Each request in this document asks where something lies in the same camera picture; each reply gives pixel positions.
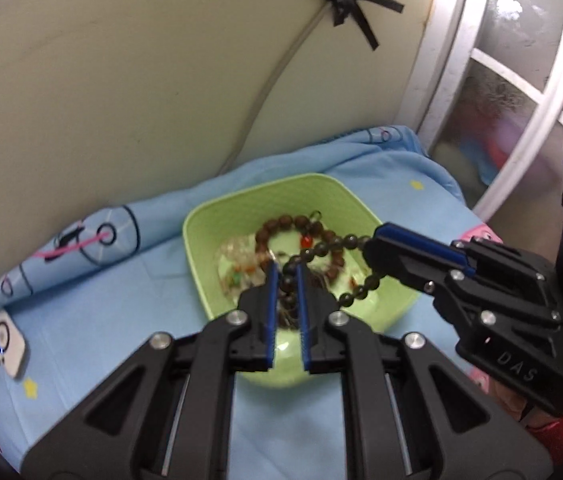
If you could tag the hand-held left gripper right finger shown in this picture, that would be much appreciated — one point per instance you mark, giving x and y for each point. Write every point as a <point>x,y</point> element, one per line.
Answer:
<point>303,320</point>

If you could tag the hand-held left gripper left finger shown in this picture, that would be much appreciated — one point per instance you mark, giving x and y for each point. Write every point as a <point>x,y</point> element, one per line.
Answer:
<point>271,320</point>

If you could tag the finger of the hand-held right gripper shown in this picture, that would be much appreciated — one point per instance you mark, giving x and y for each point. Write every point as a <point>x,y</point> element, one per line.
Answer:
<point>421,242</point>
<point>401,265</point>

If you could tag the green plastic bowl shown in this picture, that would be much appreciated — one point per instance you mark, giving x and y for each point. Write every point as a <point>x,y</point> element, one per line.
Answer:
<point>311,200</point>

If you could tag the blue cartoon pig bedsheet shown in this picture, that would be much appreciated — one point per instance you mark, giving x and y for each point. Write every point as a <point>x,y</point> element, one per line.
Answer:
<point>111,310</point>

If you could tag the black tape cross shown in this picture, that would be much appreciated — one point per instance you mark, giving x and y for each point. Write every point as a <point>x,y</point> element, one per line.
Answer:
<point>341,0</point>

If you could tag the white charger pad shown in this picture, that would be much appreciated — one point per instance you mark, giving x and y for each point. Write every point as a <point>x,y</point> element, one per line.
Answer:
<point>6,342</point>

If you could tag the white window frame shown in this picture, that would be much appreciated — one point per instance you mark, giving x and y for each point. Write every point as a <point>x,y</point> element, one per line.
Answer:
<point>551,95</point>

